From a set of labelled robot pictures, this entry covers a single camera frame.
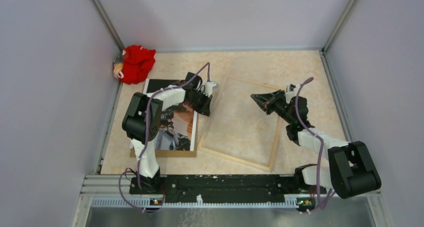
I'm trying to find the printed photo with white border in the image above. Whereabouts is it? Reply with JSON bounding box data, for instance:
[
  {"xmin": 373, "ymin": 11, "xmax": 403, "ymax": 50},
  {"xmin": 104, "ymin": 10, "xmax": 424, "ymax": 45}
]
[{"xmin": 143, "ymin": 78, "xmax": 198, "ymax": 157}]

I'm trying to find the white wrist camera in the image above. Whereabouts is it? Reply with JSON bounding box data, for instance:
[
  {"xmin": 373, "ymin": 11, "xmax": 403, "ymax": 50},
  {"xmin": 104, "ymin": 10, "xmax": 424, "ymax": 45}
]
[
  {"xmin": 203, "ymin": 81, "xmax": 220, "ymax": 97},
  {"xmin": 284, "ymin": 84, "xmax": 301, "ymax": 104}
]

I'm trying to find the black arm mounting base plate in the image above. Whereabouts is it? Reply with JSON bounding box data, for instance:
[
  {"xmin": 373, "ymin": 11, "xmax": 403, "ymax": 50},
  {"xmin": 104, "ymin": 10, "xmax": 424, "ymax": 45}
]
[{"xmin": 129, "ymin": 174, "xmax": 317, "ymax": 204}]

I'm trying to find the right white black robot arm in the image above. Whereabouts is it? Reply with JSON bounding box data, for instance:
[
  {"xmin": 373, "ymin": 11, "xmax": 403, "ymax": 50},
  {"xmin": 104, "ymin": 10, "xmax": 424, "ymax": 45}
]
[{"xmin": 250, "ymin": 90, "xmax": 382, "ymax": 199}]

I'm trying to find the clear acrylic sheet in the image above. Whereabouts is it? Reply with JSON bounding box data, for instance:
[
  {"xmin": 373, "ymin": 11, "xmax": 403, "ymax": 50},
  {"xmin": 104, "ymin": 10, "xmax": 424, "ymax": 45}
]
[{"xmin": 198, "ymin": 61, "xmax": 282, "ymax": 167}]

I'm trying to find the aluminium front rail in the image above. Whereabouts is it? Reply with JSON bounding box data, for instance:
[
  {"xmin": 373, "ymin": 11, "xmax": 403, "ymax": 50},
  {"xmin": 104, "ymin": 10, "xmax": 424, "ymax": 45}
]
[{"xmin": 73, "ymin": 173, "xmax": 392, "ymax": 227}]

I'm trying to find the brown cardboard backing board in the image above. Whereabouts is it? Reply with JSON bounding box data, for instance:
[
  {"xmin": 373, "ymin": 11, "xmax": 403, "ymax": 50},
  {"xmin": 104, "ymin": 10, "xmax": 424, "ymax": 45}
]
[{"xmin": 129, "ymin": 83, "xmax": 200, "ymax": 158}]

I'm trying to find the light wooden picture frame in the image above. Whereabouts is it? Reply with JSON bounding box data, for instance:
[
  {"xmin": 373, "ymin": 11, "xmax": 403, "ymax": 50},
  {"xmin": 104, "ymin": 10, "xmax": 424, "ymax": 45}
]
[{"xmin": 197, "ymin": 78, "xmax": 289, "ymax": 172}]

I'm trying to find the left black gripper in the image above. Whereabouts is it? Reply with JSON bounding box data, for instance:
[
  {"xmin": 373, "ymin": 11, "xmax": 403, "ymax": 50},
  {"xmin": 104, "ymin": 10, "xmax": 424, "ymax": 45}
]
[{"xmin": 186, "ymin": 90, "xmax": 213, "ymax": 117}]

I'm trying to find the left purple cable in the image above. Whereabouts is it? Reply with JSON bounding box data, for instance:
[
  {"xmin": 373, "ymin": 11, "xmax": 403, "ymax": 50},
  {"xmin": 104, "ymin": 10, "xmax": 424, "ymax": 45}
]
[{"xmin": 118, "ymin": 62, "xmax": 211, "ymax": 214}]

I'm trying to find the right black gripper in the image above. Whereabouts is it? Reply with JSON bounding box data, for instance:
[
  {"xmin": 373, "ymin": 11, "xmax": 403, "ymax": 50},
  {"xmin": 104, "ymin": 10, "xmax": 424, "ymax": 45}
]
[{"xmin": 250, "ymin": 90, "xmax": 294, "ymax": 125}]

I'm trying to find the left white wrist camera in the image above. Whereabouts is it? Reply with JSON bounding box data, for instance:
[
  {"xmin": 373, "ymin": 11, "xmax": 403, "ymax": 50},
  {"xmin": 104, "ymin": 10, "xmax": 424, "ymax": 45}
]
[{"xmin": 203, "ymin": 81, "xmax": 220, "ymax": 97}]

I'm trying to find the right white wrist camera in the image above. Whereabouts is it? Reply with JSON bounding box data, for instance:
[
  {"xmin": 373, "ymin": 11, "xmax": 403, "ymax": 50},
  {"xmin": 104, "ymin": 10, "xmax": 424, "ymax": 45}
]
[{"xmin": 284, "ymin": 84, "xmax": 301, "ymax": 104}]

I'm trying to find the red cloth doll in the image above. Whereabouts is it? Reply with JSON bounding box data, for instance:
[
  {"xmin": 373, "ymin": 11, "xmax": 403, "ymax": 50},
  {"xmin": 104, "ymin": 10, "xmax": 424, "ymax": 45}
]
[{"xmin": 113, "ymin": 45, "xmax": 156, "ymax": 85}]

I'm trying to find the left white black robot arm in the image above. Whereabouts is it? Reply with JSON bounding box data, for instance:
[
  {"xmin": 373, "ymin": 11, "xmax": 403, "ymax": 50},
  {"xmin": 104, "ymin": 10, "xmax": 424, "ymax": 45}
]
[{"xmin": 122, "ymin": 72, "xmax": 218, "ymax": 194}]

